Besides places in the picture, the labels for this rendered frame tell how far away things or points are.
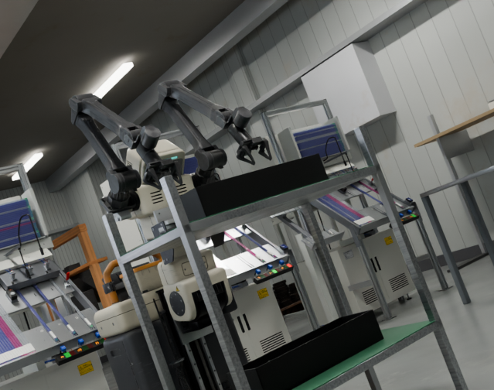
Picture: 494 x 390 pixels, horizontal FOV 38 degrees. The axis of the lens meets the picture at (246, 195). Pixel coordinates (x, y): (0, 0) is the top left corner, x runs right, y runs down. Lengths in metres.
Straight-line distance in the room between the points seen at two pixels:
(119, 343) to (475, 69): 5.15
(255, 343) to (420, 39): 3.86
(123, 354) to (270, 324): 2.34
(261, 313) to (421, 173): 3.28
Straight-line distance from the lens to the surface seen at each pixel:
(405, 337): 2.60
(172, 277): 2.93
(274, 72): 9.31
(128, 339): 3.08
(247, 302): 5.24
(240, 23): 8.55
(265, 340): 5.28
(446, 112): 7.67
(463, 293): 5.15
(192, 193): 2.35
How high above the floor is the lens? 0.78
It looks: 5 degrees up
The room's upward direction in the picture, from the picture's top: 21 degrees counter-clockwise
